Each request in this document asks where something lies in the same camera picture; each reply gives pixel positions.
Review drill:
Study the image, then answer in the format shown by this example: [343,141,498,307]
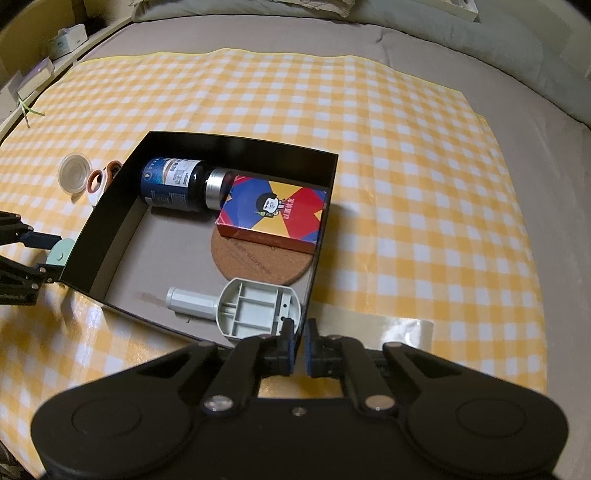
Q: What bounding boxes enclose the colourful card box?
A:
[216,175,327,254]

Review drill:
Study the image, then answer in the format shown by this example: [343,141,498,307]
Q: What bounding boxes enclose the white tissue box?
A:
[44,24,88,60]

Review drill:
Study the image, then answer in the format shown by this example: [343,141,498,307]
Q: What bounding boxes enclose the round cork coaster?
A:
[211,230,312,285]

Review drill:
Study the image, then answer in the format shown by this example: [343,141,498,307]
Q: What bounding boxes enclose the grey long pillow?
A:
[131,1,590,125]

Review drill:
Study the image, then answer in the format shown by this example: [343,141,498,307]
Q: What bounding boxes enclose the dark blue labelled bottle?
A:
[140,157,235,212]

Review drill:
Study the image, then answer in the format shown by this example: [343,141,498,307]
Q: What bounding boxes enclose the mint green round disc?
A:
[46,238,75,266]

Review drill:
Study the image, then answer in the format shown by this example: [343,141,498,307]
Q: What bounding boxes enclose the yellow checkered cloth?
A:
[1,49,547,472]

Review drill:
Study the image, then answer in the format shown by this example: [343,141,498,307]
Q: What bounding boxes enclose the orange handled scissors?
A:
[86,160,122,208]

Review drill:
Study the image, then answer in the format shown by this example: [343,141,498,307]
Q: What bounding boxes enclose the wooden headboard shelf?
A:
[0,0,136,139]

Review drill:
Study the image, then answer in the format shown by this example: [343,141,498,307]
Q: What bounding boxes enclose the grey white brush tool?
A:
[166,278,301,340]

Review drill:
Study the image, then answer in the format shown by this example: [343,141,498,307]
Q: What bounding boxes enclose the green yellow string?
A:
[17,95,46,129]

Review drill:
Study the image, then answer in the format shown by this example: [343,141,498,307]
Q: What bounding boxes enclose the small white purple box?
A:
[18,57,54,100]

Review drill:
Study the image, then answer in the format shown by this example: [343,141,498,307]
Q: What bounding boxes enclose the clear tape strip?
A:
[308,302,434,352]

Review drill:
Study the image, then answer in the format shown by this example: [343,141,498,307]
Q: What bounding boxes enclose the black storage box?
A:
[60,131,339,347]

